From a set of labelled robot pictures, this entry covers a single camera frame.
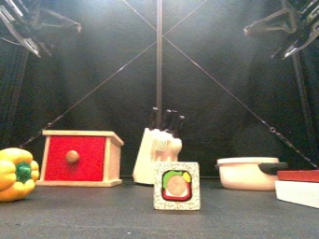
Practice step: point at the white sushi roll block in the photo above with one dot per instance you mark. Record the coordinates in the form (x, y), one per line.
(176, 186)

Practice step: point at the red drawer with wooden knob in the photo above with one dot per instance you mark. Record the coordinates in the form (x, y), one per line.
(87, 146)

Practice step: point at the white box with orange lid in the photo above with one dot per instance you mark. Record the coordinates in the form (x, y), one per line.
(112, 161)

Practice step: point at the yellow toy bell pepper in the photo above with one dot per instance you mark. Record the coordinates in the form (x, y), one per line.
(9, 177)

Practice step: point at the dark slanted frame post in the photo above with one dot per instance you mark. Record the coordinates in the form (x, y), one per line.
(302, 93)

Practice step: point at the thin metal frame pole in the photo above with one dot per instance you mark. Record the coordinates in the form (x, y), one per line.
(159, 62)

